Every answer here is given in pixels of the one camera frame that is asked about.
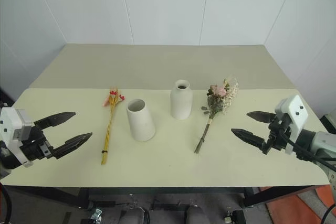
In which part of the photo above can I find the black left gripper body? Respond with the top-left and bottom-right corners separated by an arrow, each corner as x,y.
19,126 -> 57,162

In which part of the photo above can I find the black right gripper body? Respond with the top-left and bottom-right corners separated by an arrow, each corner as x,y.
261,113 -> 292,154

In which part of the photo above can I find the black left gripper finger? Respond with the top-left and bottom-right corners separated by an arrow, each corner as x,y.
49,132 -> 93,160
34,111 -> 77,132

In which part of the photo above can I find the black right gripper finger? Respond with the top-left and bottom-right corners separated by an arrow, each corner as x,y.
230,128 -> 267,152
246,111 -> 277,124

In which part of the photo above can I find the white conical vase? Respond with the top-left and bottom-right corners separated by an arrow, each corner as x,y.
126,99 -> 156,143

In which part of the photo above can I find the white bottle-shaped vase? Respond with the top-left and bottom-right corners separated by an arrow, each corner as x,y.
170,79 -> 194,121

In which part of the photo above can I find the yellow dried flower bundle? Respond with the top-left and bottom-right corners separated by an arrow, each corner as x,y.
100,86 -> 126,166

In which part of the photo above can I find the pink dried flower bouquet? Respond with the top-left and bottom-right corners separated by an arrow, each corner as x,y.
194,77 -> 239,154

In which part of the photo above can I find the orange floor mat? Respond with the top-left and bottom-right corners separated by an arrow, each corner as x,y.
258,185 -> 336,224

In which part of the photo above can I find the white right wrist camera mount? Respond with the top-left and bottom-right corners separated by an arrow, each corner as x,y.
274,94 -> 309,155

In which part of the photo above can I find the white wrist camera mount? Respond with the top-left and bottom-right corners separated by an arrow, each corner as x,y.
0,106 -> 35,168
274,94 -> 309,155

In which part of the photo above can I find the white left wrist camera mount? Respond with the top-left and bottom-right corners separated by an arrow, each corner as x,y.
0,106 -> 35,168

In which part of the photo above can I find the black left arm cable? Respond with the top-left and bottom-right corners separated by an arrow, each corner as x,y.
0,182 -> 13,224

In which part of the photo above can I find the black table frame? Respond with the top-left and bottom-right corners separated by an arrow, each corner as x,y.
0,185 -> 320,209

